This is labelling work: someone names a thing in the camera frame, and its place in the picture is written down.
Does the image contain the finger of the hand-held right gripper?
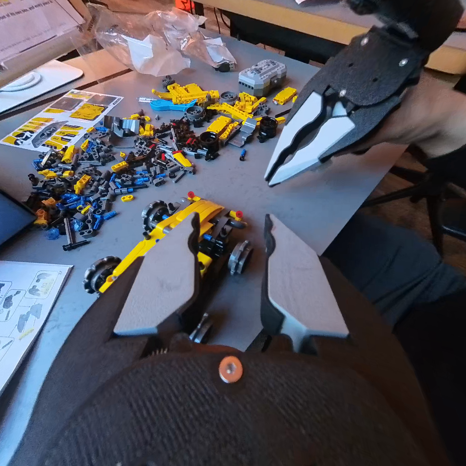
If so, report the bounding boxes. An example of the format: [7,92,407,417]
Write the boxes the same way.
[264,91,325,180]
[268,101,356,187]

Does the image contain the black rubber tyre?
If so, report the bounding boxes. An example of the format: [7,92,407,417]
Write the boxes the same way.
[198,131,221,154]

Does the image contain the light blue brick separator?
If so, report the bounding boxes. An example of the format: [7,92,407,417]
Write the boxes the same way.
[150,99,198,112]

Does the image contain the person's right hand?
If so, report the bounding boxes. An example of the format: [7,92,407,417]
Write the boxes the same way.
[349,69,466,158]

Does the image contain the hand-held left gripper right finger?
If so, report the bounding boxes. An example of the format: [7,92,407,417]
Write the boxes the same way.
[260,214,350,354]

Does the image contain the yellow printed leaflet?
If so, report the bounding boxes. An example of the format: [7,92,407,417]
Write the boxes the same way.
[0,89,124,151]

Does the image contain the pile of dark brick pieces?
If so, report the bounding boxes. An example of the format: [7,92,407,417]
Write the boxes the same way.
[27,109,223,252]

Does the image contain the person's black top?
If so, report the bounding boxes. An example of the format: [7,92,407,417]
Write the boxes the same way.
[395,291,466,466]

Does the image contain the black office chair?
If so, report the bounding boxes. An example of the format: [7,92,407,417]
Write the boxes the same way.
[362,146,466,257]

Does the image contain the white instruction booklet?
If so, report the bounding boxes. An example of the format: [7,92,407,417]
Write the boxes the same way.
[0,260,74,394]

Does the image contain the blue cardboard box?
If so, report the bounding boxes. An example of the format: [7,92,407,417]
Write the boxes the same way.
[0,189,37,249]

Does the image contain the wooden table with black frame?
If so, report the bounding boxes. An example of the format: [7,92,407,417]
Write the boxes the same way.
[193,0,466,75]

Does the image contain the grey toy wheel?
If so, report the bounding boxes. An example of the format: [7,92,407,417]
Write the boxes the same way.
[228,240,254,276]

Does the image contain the crumpled clear plastic bags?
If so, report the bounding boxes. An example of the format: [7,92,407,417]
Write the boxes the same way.
[95,7,238,78]

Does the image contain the yellow toy brick car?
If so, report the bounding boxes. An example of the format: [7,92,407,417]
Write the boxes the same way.
[83,191,253,343]

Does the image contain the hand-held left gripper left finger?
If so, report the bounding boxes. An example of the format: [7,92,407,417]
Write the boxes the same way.
[114,212,201,336]

